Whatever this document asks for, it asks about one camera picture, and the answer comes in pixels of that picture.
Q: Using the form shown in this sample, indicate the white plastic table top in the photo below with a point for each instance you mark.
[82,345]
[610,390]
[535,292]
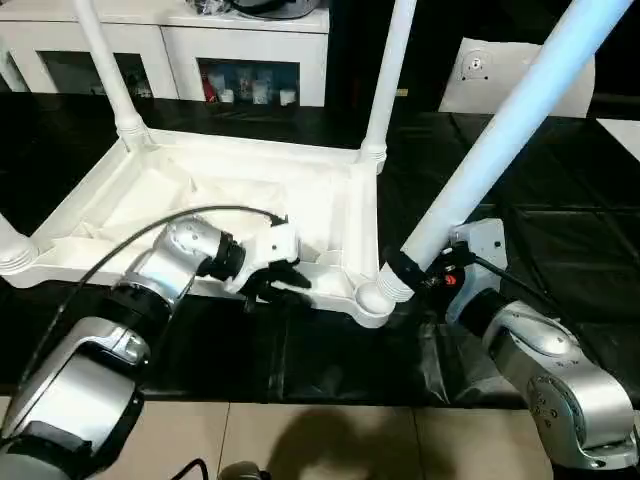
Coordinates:
[225,165]

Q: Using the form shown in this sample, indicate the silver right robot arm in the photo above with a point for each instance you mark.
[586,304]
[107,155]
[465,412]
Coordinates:
[560,360]

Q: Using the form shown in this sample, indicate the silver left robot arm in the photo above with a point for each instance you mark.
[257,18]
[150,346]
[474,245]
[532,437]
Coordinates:
[90,360]

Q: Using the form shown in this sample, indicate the black table mat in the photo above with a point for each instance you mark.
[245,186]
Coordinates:
[350,360]

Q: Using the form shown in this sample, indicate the dark robot left foot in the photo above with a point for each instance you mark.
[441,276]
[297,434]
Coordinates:
[245,472]

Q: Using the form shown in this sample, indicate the white bag with round fitting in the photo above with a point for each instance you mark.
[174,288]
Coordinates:
[470,85]

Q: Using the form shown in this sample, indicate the red packet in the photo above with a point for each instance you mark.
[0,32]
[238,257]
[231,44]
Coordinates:
[208,87]

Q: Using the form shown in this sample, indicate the white flat board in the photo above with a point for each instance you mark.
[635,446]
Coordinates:
[622,132]

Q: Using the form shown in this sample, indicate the black box with gold label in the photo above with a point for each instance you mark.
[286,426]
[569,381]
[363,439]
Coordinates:
[355,50]

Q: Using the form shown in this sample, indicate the grey helmet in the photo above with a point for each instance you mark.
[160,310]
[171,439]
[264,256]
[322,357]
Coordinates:
[280,5]

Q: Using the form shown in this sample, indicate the black tangled items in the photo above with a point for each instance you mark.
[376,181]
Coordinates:
[207,6]

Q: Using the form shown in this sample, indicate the white glass-door cabinet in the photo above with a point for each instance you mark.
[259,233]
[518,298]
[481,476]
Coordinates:
[100,40]

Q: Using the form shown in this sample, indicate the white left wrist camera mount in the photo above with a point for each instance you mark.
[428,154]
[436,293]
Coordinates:
[275,245]

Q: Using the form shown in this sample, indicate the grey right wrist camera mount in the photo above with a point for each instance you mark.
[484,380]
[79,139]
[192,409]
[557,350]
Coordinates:
[485,240]

